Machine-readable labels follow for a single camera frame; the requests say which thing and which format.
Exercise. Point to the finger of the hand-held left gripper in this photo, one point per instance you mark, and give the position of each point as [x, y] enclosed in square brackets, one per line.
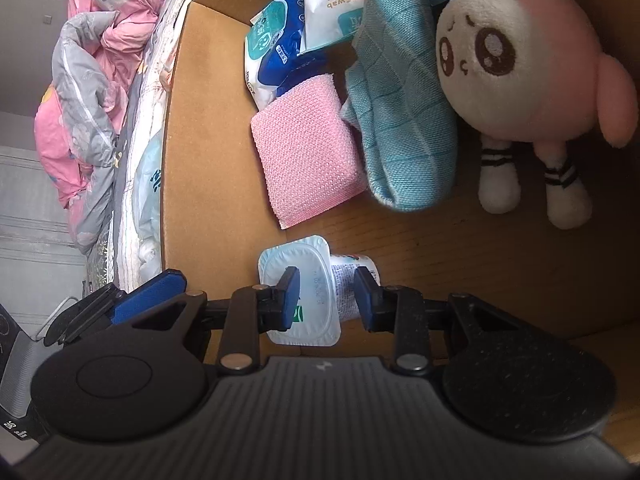
[147, 295]

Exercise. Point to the pink mesh sponge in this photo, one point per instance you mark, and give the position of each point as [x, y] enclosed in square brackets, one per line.
[305, 155]

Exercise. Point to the large plain cardboard box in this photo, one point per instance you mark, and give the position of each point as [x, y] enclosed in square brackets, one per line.
[215, 135]

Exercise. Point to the pink plush doll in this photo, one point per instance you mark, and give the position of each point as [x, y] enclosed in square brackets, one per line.
[525, 60]

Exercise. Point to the light blue cloth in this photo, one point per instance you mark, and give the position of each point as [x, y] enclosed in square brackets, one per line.
[400, 110]

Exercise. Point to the white yogurt cup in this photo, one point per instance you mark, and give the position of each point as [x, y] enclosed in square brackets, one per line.
[315, 280]

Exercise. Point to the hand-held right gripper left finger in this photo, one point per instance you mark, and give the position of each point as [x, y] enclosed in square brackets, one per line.
[290, 300]

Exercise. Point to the white plastic bag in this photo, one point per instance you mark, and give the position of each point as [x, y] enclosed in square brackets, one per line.
[150, 185]

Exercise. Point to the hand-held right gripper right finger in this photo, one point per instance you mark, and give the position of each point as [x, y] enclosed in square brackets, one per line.
[365, 300]

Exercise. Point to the white cotton swab pack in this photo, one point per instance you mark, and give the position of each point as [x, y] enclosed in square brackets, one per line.
[330, 5]

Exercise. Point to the blue wet wipes pack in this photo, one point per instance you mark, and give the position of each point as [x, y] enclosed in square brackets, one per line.
[270, 55]

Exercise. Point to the pink floral quilt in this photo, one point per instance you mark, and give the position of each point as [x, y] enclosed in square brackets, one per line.
[55, 135]

